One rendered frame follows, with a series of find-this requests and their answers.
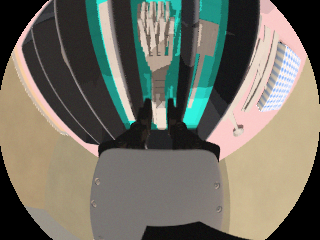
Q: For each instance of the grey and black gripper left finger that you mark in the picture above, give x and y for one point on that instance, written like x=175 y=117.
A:
x=139 y=131

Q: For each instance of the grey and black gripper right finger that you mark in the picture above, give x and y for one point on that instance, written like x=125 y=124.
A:
x=178 y=132

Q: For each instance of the blue and white checked towel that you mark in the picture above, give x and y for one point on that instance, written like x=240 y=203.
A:
x=283 y=74

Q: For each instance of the grey metal spoon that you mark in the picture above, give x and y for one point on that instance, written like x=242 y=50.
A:
x=239 y=130

